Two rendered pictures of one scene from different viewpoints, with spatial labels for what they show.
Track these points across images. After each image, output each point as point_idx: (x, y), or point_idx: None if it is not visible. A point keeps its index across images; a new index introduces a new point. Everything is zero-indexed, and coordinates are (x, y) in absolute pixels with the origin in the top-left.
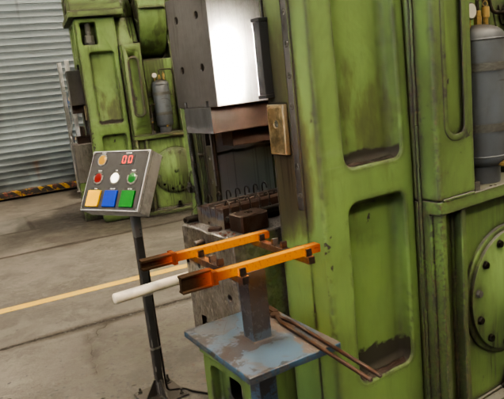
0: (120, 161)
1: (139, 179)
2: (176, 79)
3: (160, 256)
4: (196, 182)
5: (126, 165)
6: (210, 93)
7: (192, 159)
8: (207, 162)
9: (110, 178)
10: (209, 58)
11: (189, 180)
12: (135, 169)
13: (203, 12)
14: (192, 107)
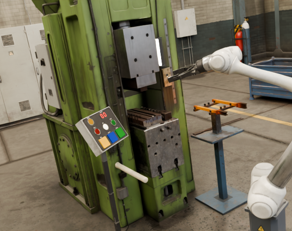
0: (101, 118)
1: (116, 121)
2: (130, 64)
3: (221, 110)
4: None
5: (105, 118)
6: (155, 66)
7: (110, 108)
8: (118, 107)
9: (103, 128)
10: (155, 52)
11: None
12: (110, 118)
13: (152, 34)
14: (142, 75)
